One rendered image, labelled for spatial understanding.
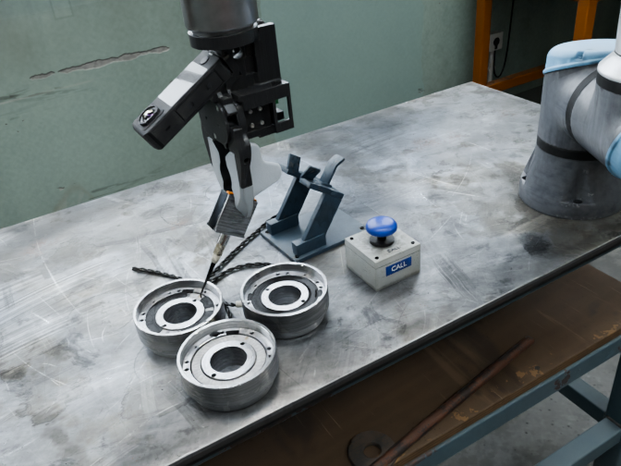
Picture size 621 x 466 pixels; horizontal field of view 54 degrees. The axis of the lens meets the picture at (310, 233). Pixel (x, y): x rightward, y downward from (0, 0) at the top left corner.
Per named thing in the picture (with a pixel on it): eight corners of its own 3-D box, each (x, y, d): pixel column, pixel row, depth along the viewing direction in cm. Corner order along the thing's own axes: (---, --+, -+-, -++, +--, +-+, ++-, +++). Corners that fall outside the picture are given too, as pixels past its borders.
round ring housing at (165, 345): (219, 361, 68) (213, 334, 66) (129, 363, 69) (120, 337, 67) (234, 302, 77) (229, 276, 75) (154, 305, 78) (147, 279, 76)
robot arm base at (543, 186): (564, 163, 101) (573, 106, 96) (648, 197, 90) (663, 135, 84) (497, 190, 95) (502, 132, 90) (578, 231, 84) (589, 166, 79)
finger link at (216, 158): (271, 196, 75) (264, 128, 70) (228, 212, 73) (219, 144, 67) (259, 185, 78) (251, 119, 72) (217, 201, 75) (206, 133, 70)
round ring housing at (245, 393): (278, 412, 61) (273, 384, 59) (176, 420, 62) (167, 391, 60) (282, 342, 70) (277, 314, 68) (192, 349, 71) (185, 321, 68)
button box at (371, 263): (377, 292, 77) (375, 260, 74) (346, 266, 82) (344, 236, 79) (427, 269, 80) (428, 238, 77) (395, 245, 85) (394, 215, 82)
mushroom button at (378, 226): (378, 265, 77) (377, 232, 74) (360, 251, 80) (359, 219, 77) (404, 255, 78) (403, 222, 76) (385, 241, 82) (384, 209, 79)
